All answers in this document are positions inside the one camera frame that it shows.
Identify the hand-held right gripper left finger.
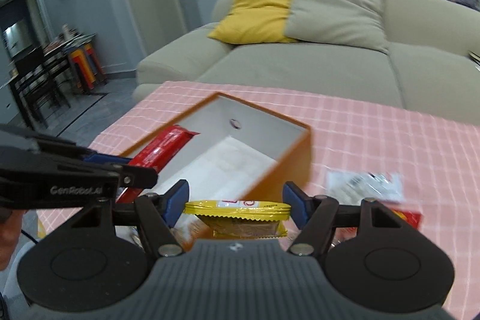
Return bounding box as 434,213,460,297
69,179,190,257

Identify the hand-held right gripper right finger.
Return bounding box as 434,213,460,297
283,182,404,255

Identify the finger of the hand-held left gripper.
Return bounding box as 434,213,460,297
112,163,158,190
37,139,133,166

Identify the long red snack packet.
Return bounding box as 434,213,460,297
114,125,201,204

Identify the orange cardboard box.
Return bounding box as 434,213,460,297
118,91,312,244

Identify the yellow biscuit packet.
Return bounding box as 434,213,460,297
184,199,292,239

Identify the large red snack bag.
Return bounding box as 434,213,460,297
388,209,422,231

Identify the person's left forearm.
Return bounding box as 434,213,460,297
0,209,24,270

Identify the white printed snack packet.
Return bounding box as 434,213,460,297
325,171,405,201

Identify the stack of colourful stools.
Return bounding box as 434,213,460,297
64,35,109,94

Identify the black dining chair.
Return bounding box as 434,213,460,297
9,46,72,127

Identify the pink checked tablecloth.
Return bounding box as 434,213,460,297
37,80,480,320

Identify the beige sofa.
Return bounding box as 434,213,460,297
135,0,480,118

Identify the yellow cushion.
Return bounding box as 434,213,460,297
207,0,299,44

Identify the beige cushion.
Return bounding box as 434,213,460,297
285,0,391,54

